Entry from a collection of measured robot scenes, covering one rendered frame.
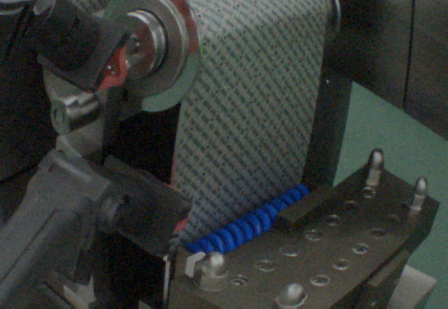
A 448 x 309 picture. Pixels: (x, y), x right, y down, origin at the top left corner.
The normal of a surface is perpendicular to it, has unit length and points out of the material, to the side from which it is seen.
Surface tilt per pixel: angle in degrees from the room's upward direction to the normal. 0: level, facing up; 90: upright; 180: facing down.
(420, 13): 90
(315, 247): 0
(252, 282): 0
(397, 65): 90
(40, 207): 12
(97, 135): 90
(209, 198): 90
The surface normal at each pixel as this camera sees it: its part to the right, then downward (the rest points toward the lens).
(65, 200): 0.33, -0.85
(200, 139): 0.77, 0.40
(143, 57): -0.63, 0.29
